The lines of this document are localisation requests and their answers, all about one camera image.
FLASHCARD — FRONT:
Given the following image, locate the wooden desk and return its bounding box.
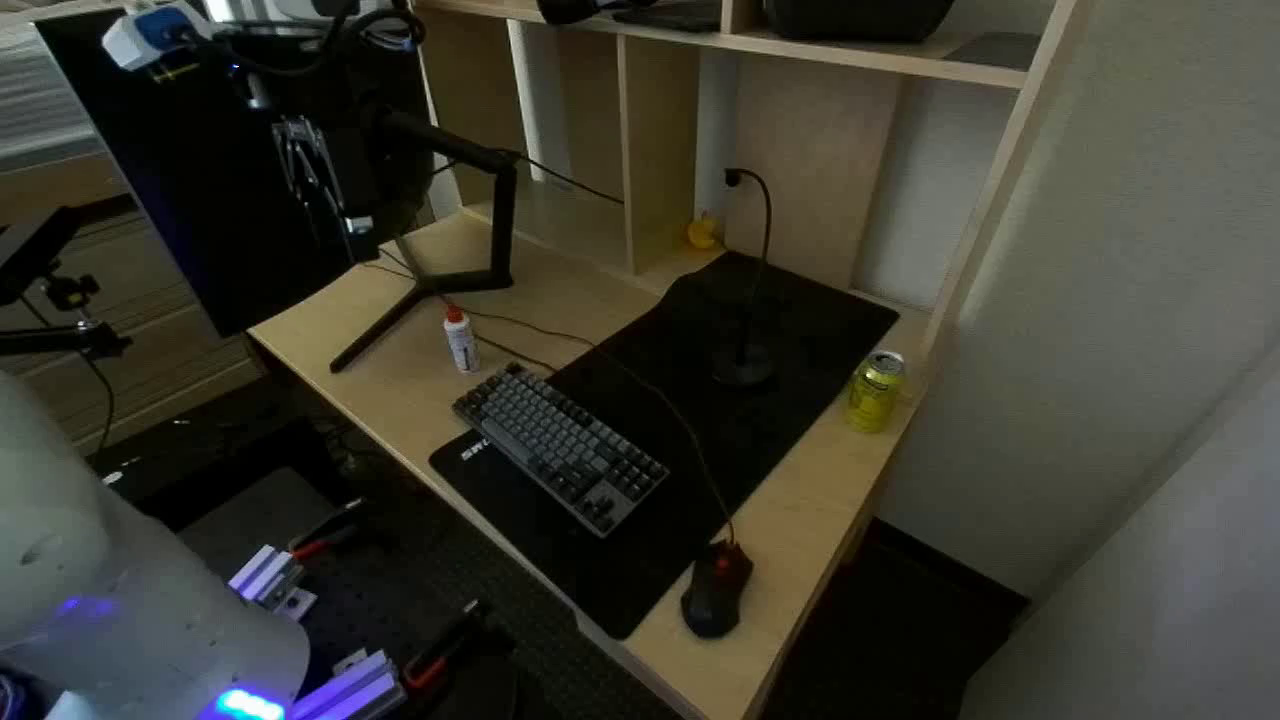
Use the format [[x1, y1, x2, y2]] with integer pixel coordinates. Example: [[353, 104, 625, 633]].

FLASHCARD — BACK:
[[251, 212, 928, 720]]

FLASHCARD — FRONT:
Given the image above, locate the black headset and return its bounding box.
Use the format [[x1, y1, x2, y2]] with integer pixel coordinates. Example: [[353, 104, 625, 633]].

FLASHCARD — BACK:
[[538, 0, 657, 28]]

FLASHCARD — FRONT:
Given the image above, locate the black box on shelf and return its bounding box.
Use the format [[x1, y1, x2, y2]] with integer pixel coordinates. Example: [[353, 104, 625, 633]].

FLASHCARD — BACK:
[[761, 0, 955, 46]]

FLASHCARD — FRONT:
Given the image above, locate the white purple device front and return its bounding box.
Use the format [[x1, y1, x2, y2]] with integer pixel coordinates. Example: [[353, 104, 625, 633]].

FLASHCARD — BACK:
[[290, 653, 404, 720]]

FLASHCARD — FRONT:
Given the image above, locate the black red computer mouse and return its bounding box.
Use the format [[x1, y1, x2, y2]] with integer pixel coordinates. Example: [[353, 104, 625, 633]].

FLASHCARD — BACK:
[[682, 541, 752, 642]]

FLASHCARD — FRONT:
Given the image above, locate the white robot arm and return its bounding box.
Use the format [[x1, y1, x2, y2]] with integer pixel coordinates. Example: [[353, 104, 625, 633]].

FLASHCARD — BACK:
[[0, 16, 353, 720]]

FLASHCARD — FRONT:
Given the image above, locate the small white bottle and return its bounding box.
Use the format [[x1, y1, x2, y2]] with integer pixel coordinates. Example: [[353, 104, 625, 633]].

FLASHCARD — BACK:
[[446, 302, 479, 372]]

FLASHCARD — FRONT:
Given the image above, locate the yellow drink can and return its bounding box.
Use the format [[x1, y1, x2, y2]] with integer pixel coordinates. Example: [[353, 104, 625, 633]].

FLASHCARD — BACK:
[[850, 347, 907, 431]]

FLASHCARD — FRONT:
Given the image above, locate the grey mechanical keyboard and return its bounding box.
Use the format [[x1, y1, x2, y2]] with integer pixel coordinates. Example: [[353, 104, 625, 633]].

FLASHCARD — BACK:
[[454, 366, 669, 541]]

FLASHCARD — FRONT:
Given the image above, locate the black computer monitor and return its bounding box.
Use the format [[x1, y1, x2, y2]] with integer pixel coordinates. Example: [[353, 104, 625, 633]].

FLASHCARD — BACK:
[[35, 12, 425, 336]]

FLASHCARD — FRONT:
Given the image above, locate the small yellow rubber duck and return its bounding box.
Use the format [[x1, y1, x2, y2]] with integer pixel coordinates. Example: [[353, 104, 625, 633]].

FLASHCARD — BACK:
[[684, 215, 725, 251]]

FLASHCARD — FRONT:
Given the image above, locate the wooden shelf unit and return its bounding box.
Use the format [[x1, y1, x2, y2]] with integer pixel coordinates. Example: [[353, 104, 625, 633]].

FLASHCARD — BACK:
[[413, 0, 1086, 357]]

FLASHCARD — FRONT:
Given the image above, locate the black camera tripod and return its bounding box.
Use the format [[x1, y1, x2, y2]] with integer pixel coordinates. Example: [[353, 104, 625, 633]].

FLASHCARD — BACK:
[[0, 196, 135, 361]]

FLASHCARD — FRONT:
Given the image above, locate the black gooseneck microphone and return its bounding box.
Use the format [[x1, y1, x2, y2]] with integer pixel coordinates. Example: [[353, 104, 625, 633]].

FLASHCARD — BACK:
[[716, 165, 777, 388]]

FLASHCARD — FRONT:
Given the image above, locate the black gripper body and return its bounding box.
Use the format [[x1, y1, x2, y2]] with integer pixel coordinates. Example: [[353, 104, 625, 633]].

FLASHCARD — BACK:
[[268, 107, 379, 260]]

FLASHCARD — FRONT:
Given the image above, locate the black desk mat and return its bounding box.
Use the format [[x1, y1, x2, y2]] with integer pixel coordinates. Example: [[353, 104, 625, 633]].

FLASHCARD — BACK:
[[430, 251, 898, 642]]

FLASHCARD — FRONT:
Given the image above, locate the white purple device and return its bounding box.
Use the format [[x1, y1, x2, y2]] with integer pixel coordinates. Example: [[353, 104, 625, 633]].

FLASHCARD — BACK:
[[229, 543, 318, 621], [290, 653, 404, 720]]

